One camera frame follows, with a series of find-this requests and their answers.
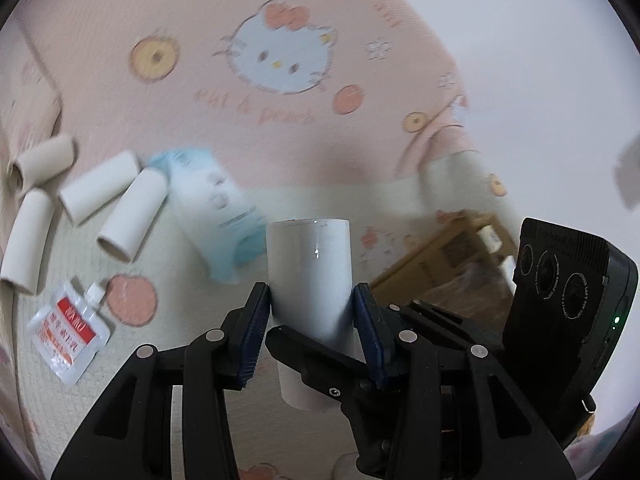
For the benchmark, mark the pile of white paper tubes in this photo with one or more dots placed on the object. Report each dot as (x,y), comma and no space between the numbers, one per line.
(100,190)

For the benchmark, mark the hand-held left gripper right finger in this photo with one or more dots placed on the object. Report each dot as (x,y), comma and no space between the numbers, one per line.
(370,335)

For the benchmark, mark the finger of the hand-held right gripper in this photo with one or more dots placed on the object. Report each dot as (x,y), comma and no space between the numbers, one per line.
(320,370)
(450,330)

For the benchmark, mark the white box with colourful print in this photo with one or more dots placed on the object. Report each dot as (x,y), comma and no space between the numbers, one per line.
(488,238)

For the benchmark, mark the bear-print pillow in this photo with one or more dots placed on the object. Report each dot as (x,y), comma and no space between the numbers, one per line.
(25,110)

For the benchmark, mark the brown cardboard box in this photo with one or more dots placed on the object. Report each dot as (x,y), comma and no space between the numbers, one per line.
(430,260)

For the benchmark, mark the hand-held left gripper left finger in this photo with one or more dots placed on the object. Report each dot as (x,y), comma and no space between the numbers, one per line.
(255,340)

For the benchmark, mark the light blue wipes packet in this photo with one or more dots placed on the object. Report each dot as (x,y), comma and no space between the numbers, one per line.
(210,205)

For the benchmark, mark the red and white sachet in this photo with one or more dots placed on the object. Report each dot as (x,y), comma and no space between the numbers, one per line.
(65,335)

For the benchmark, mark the glossy white paper tube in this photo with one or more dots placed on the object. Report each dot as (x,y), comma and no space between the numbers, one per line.
(310,270)

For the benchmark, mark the pink cream cat-print blanket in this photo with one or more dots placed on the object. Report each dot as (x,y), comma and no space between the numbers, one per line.
(225,125)

